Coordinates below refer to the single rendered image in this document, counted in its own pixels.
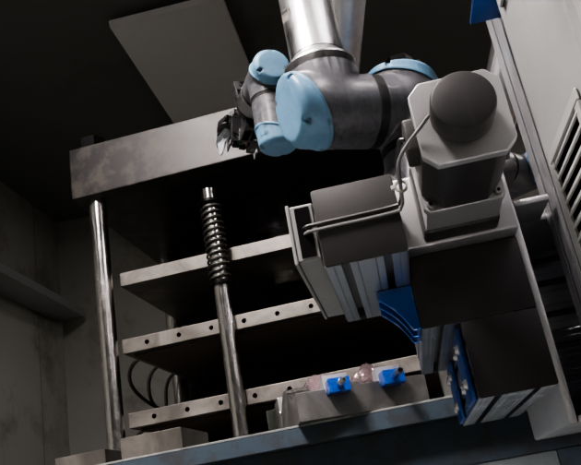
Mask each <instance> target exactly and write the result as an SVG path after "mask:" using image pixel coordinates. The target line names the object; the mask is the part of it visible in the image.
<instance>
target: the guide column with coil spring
mask: <svg viewBox="0 0 581 465"><path fill-rule="evenodd" d="M200 192H201V198H202V199H203V198H206V197H217V191H216V188H214V187H206V188H203V189H202V190H201V191H200ZM218 208H219V206H209V207H206V208H204V209H203V212H204V211H206V210H209V209H218ZM213 214H219V211H211V212H209V213H206V214H205V215H204V218H205V217H206V216H209V215H213ZM215 220H220V217H212V218H209V219H207V220H205V223H207V222H209V221H215ZM212 226H221V223H220V222H214V223H210V224H209V225H207V226H206V229H207V228H209V227H212ZM214 232H222V230H221V228H217V229H212V230H209V231H207V232H206V234H207V235H208V234H210V233H214ZM217 237H222V234H214V235H211V236H209V237H208V238H207V240H210V239H213V238H217ZM219 243H223V240H216V241H213V242H210V243H209V244H207V247H209V246H210V245H213V244H219ZM217 249H224V245H220V246H215V247H212V248H210V249H208V252H211V251H214V250H217ZM220 255H225V252H217V253H214V254H212V255H210V256H209V258H212V257H214V256H220ZM219 261H226V257H220V258H216V259H213V260H211V261H210V265H211V264H213V263H215V262H219ZM222 267H227V264H225V263H223V264H218V265H215V266H213V267H211V270H213V269H215V268H222ZM220 273H228V270H227V269H222V270H218V271H215V272H213V273H212V277H213V276H215V275H217V274H220ZM228 278H229V276H220V277H217V278H215V279H213V280H217V279H228ZM213 288H214V295H215V302H216V309H217V316H218V323H219V336H220V343H221V350H222V357H223V364H224V371H225V377H226V385H227V391H228V399H229V405H230V413H231V426H232V432H233V438H234V437H239V436H244V435H250V434H251V432H250V424H249V418H248V411H247V405H246V398H245V392H244V385H243V373H242V367H241V360H240V354H239V347H238V340H237V334H236V327H235V321H234V314H233V308H232V301H231V289H230V284H229V283H219V284H216V285H214V286H213Z"/></svg>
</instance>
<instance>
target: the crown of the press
mask: <svg viewBox="0 0 581 465"><path fill-rule="evenodd" d="M234 109H236V107H234V108H230V109H228V110H224V111H220V112H216V113H211V114H207V115H203V116H199V117H196V118H192V119H189V120H185V121H182V122H178V123H174V124H170V125H165V126H161V127H157V128H153V129H149V130H147V131H143V132H139V133H135V134H132V135H129V136H125V137H118V138H115V139H111V140H108V141H105V138H104V137H99V136H96V135H90V136H86V137H82V138H81V140H80V148H79V149H72V150H69V161H70V175H71V189H72V199H73V200H74V201H75V202H77V203H78V205H80V206H81V207H82V208H84V209H85V210H87V211H88V212H89V201H90V200H91V199H93V198H97V197H100V198H104V199H105V200H106V209H107V221H108V226H109V227H110V228H111V229H113V230H114V231H115V232H117V233H118V234H120V235H121V236H122V237H124V238H125V240H127V241H128V242H130V243H131V244H133V245H134V246H135V247H137V248H138V249H139V250H141V251H142V252H143V253H145V254H146V255H147V256H149V257H150V258H152V259H153V260H154V261H156V262H157V263H159V264H160V255H161V254H165V253H171V254H172V256H173V261H176V260H180V259H184V258H188V257H192V256H200V255H204V254H205V253H206V252H205V251H206V248H205V242H204V237H205V236H204V235H203V229H202V227H203V225H202V222H201V221H202V219H201V213H200V208H199V207H198V205H197V203H198V202H199V201H200V200H201V199H202V198H201V192H200V191H201V190H202V189H203V188H206V187H214V188H216V191H217V197H218V198H220V199H221V200H222V205H221V208H220V209H221V210H222V213H221V214H220V215H222V216H223V219H222V221H224V224H223V225H222V226H223V227H224V228H225V230H224V232H225V233H226V235H225V236H224V238H226V240H227V241H226V242H225V243H224V244H226V245H227V247H226V248H225V249H227V248H232V247H235V246H239V245H244V244H250V243H254V242H259V241H263V240H266V239H271V238H275V237H279V236H282V235H287V234H290V231H289V226H288V221H287V215H286V210H285V207H286V206H288V207H289V208H293V207H297V206H301V205H305V204H310V203H311V204H312V205H313V203H312V199H311V192H312V191H315V190H318V189H323V188H328V187H331V186H336V185H344V184H347V183H352V182H356V181H360V180H364V179H369V178H373V177H377V176H381V175H384V170H385V167H384V164H383V159H382V155H381V151H380V149H326V150H324V151H315V150H312V149H297V148H296V149H295V150H294V151H293V152H291V153H289V154H287V155H280V156H277V157H273V156H268V155H266V154H264V153H263V152H262V151H261V150H260V152H259V154H258V155H257V149H256V150H255V159H254V154H251V153H246V149H245V150H242V149H238V148H233V147H232V146H231V147H230V149H229V152H228V151H227V142H228V141H227V142H226V145H225V149H224V152H223V154H222V155H221V156H220V155H219V149H218V148H217V146H216V136H217V127H218V122H219V120H220V119H221V118H222V117H224V116H225V114H229V112H230V111H232V110H234ZM271 278H272V283H273V289H274V290H275V291H290V290H295V289H298V288H300V287H302V286H303V285H304V280H303V279H302V276H301V274H300V272H299V271H298V269H287V270H282V271H280V272H277V273H275V274H274V275H272V277H271Z"/></svg>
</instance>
